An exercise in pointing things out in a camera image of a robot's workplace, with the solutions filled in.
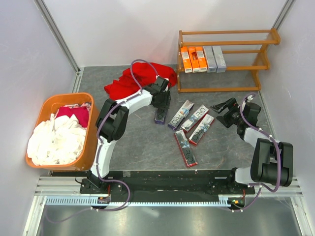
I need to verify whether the orange toothpaste box top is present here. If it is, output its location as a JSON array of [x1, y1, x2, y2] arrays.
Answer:
[[195, 47, 208, 72]]

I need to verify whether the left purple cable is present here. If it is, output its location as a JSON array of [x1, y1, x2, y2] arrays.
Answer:
[[45, 59, 159, 224]]

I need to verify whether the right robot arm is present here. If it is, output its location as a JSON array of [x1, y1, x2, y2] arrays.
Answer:
[[211, 96, 293, 194]]

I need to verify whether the magenta cloth in basket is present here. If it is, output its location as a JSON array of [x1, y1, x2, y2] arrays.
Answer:
[[56, 106, 89, 128]]

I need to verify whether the purple R&O box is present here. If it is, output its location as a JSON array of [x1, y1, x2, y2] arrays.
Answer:
[[168, 100, 194, 130], [154, 109, 168, 125]]

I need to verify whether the white cloth in basket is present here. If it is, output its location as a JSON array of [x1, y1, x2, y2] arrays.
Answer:
[[27, 113, 87, 166]]

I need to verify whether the red R&O box bottom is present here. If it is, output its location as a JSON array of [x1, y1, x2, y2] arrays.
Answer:
[[174, 129, 198, 167]]

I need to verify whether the silver toothpaste box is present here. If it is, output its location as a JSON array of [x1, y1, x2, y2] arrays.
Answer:
[[203, 46, 217, 73], [212, 46, 226, 73]]

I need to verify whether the red r&o box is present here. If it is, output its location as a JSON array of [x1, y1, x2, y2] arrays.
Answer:
[[189, 114, 215, 146], [174, 129, 198, 167], [181, 105, 209, 133]]

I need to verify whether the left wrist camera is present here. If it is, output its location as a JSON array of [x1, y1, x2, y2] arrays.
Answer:
[[164, 78, 171, 91]]

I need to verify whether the orange toothpaste box windowed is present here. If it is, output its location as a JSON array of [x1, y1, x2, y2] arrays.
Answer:
[[188, 47, 200, 73]]

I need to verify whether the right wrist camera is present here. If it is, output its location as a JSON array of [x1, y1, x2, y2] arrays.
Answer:
[[246, 92, 257, 103]]

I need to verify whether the orange plastic basket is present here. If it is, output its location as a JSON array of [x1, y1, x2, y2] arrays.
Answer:
[[25, 92, 99, 172]]

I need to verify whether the grey cable duct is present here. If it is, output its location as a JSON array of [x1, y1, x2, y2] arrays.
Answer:
[[46, 196, 246, 207]]

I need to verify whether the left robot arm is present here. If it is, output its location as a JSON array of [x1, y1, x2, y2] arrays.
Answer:
[[80, 75, 171, 194]]

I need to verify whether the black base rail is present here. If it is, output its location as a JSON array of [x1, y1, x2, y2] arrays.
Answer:
[[78, 168, 256, 202]]

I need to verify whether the red cloth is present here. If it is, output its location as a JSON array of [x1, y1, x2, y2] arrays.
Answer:
[[104, 62, 177, 100]]

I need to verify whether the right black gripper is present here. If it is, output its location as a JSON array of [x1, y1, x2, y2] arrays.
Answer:
[[210, 97, 244, 128]]

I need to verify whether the wooden two-tier shelf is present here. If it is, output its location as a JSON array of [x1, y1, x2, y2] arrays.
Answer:
[[177, 28, 281, 93]]

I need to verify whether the orange toothpaste box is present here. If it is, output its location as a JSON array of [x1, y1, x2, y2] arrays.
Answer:
[[195, 47, 208, 72], [181, 46, 192, 73]]

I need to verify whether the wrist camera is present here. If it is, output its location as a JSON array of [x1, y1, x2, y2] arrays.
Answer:
[[246, 92, 257, 103], [164, 78, 171, 91]]

